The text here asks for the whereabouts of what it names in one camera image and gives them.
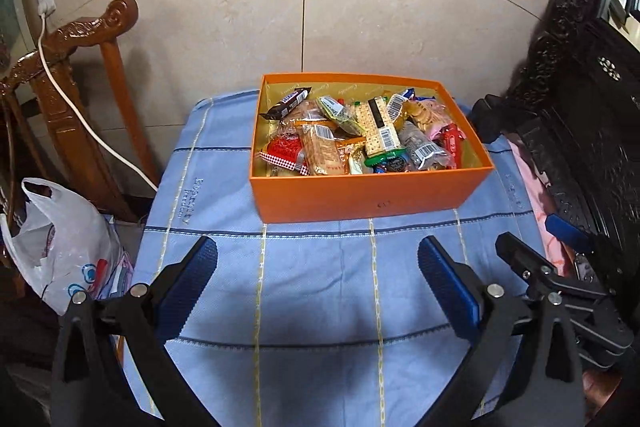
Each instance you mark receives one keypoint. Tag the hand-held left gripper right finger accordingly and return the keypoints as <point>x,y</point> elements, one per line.
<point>447,292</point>

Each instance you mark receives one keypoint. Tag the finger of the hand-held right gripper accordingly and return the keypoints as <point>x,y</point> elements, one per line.
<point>567,232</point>
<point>520,257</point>

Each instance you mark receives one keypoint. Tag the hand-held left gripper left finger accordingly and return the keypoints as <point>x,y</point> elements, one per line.
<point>187,287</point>

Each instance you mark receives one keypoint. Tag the orange cardboard box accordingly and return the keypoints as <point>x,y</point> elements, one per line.
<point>360,199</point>

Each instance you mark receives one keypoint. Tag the small red snack packet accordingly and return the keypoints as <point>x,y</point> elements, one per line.
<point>452,141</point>

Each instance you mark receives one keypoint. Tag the clear packet with black print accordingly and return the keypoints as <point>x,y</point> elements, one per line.
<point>425,152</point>

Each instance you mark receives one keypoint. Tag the pink round biscuit packet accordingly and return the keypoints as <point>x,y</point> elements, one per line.
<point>427,114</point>

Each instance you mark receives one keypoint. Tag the long soda cracker packet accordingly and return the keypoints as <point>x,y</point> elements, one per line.
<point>377,127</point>

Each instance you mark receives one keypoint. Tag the tan biscuit packet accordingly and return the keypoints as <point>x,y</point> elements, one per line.
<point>324,152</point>

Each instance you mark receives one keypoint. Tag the clear bread packet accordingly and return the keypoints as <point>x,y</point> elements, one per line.
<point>300,112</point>

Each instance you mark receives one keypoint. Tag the black chocolate bar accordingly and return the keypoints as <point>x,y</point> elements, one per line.
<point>287,102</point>

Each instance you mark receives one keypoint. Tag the green seaweed packet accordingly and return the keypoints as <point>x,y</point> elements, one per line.
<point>337,109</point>

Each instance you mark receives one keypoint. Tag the pink cloth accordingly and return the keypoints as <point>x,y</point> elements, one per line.
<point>537,207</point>

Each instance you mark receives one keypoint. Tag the dark carved wooden furniture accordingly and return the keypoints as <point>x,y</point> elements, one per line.
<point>585,132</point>

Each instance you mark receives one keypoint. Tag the blue checked tablecloth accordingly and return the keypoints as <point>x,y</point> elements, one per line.
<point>310,267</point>

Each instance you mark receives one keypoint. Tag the white plastic bag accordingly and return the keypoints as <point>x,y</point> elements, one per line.
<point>60,247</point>

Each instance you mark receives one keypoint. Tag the carved brown wooden chair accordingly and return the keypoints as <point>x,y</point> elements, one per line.
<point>75,117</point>

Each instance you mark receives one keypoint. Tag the framed wall picture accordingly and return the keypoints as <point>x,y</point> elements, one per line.
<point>7,22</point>

